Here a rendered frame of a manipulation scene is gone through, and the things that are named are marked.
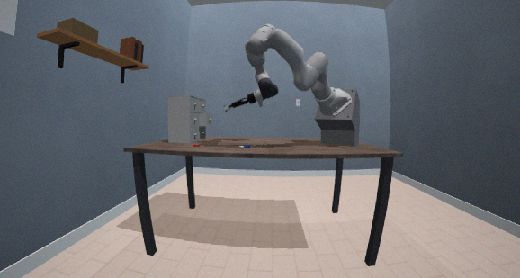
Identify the grey chest of drawers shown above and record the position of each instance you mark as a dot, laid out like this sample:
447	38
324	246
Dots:
179	119

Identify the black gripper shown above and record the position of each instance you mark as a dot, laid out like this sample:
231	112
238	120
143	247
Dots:
250	98

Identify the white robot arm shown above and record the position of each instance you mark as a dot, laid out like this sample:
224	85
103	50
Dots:
305	75

